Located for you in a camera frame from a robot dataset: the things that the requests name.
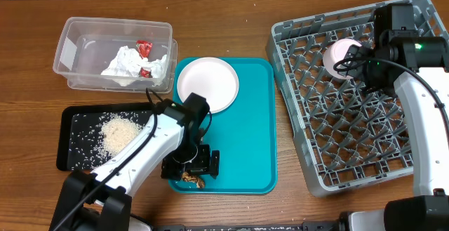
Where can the black tray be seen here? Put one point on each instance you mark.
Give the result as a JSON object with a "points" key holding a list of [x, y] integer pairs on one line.
{"points": [[66, 121]]}

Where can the red snack wrapper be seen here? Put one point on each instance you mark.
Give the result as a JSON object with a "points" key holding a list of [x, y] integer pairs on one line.
{"points": [[144, 49]]}

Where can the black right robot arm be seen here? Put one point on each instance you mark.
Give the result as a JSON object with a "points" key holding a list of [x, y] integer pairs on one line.
{"points": [[415, 69]]}

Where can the brown food scrap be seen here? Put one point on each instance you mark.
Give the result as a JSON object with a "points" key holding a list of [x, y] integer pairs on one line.
{"points": [[197, 180]]}

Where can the teal plastic tray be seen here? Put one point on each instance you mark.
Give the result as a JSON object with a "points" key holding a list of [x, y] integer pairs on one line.
{"points": [[244, 134]]}

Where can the pink round plate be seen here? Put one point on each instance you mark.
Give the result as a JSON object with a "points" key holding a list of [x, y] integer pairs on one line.
{"points": [[211, 78]]}

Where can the pile of white rice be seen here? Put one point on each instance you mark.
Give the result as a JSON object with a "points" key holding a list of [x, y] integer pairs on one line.
{"points": [[115, 136]]}

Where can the clear plastic bin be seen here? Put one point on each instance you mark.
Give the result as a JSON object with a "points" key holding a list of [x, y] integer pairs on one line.
{"points": [[88, 45]]}

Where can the black table edge rail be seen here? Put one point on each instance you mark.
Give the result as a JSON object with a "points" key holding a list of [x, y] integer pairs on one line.
{"points": [[245, 227]]}

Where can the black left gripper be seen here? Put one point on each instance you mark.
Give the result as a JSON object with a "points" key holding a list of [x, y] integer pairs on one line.
{"points": [[202, 165]]}

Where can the pink bowl with rice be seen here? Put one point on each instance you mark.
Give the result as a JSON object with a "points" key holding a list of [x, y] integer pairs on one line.
{"points": [[335, 53]]}

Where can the grey dishwasher rack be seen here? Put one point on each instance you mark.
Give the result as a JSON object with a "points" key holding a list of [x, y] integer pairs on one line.
{"points": [[344, 138]]}

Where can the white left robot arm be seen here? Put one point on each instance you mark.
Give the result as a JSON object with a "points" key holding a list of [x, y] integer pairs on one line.
{"points": [[101, 200]]}

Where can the white napkin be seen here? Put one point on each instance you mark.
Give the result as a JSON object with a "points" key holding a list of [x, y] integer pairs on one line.
{"points": [[127, 63], [154, 70]]}

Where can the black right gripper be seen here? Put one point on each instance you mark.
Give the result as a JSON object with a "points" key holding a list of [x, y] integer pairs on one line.
{"points": [[358, 69]]}

